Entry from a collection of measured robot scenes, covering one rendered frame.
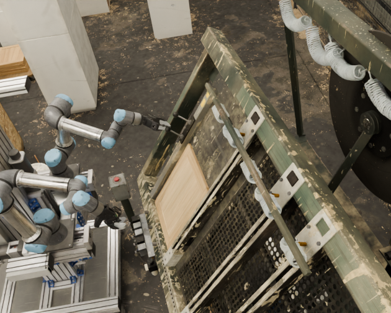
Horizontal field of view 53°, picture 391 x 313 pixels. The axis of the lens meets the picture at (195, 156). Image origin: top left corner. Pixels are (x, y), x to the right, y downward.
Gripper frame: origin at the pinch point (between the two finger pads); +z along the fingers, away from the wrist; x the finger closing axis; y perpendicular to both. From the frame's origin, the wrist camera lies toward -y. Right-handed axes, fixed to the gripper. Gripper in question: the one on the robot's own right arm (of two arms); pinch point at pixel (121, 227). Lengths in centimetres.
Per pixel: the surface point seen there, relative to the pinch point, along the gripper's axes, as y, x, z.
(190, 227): 28.7, -2.3, 24.3
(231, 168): 70, 1, 1
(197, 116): 56, 55, 5
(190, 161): 38, 39, 19
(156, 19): -21, 423, 102
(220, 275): 43, -38, 21
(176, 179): 21, 41, 29
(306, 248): 93, -58, -8
